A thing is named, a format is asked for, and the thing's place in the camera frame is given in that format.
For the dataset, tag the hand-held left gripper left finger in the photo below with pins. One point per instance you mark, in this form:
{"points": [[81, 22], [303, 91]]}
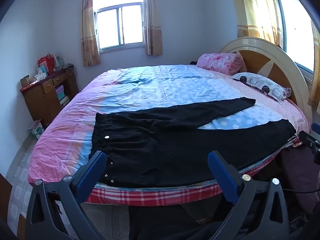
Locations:
{"points": [[90, 177]]}

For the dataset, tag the sliding window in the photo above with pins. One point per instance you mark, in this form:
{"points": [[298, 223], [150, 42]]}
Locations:
{"points": [[132, 25]]}

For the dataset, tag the black pants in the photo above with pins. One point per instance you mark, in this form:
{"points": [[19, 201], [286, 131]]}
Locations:
{"points": [[162, 142]]}

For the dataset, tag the peach patterned curtain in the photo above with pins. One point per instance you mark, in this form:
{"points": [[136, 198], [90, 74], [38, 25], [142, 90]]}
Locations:
{"points": [[88, 30], [153, 25]]}

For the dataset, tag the small cardboard box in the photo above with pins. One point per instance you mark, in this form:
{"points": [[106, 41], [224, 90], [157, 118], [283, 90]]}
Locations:
{"points": [[25, 81]]}

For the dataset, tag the pink floral folded blanket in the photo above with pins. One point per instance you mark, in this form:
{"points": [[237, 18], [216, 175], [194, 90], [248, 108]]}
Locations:
{"points": [[217, 61]]}

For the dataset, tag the large side window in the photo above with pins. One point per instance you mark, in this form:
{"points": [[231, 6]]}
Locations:
{"points": [[295, 30]]}

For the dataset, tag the grey patterned pillow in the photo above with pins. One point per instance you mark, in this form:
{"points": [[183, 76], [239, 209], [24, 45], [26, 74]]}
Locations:
{"points": [[255, 81]]}

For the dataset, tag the stack of boxes in cabinet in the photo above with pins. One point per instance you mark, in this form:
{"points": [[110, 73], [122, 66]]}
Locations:
{"points": [[61, 95]]}

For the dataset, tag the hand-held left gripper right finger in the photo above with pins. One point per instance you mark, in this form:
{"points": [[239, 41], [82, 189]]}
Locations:
{"points": [[222, 177]]}

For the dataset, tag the cream and wood headboard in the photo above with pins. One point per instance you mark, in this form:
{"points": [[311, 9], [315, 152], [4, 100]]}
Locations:
{"points": [[262, 62]]}

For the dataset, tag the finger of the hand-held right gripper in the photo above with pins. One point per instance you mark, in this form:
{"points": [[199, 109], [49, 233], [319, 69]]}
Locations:
{"points": [[308, 137]]}

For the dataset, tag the bed with pink-blue sheet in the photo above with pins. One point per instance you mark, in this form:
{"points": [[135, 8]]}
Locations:
{"points": [[162, 85]]}

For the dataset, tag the brown wooden cabinet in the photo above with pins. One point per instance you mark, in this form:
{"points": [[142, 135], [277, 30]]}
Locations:
{"points": [[37, 100]]}

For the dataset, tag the yellow curtain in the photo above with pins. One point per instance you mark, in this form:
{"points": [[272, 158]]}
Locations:
{"points": [[315, 80], [257, 10]]}

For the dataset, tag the green and white carton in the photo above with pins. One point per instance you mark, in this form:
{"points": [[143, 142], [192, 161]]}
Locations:
{"points": [[36, 130]]}

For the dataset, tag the dark maroon cloth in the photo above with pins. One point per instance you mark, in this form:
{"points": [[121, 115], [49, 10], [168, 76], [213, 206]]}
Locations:
{"points": [[297, 170]]}

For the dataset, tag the teal box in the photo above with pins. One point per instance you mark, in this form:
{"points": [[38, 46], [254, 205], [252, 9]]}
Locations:
{"points": [[42, 70]]}

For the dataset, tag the red gift bag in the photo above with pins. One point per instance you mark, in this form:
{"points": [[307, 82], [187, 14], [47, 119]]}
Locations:
{"points": [[47, 62]]}

